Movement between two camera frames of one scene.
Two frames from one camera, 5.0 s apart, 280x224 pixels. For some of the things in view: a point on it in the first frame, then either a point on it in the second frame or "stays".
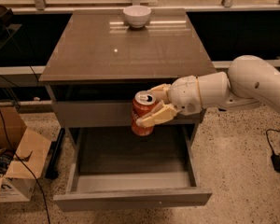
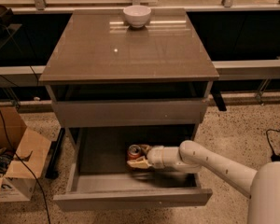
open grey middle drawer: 113,168 stays
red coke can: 143,102 → 133,152
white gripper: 184,94 → 156,157
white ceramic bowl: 136,16 stays
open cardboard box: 18,155 stays
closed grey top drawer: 107,113 stays
